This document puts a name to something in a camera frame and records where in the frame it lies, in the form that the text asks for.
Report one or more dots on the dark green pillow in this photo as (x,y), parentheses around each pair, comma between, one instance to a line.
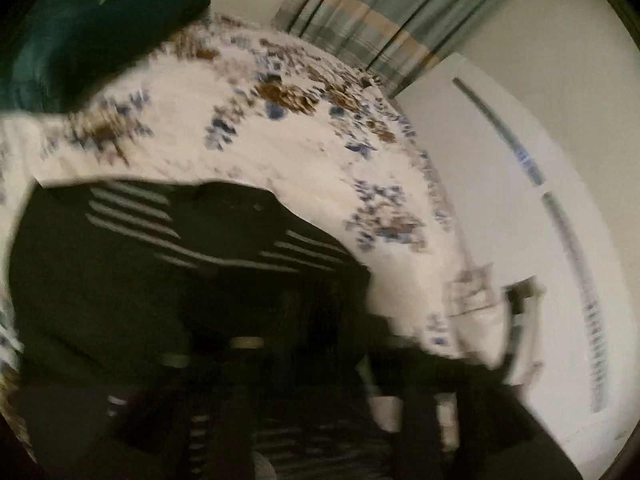
(95,30)

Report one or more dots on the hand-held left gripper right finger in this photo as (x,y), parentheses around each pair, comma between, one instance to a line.
(417,410)

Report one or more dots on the floral white bedsheet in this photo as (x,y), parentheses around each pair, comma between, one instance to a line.
(280,150)

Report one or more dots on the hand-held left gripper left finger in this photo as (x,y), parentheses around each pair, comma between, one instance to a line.
(210,400)

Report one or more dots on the striped green curtain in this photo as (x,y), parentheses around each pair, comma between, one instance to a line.
(380,10)

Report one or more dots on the black striped garment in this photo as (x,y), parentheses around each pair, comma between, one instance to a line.
(150,280)

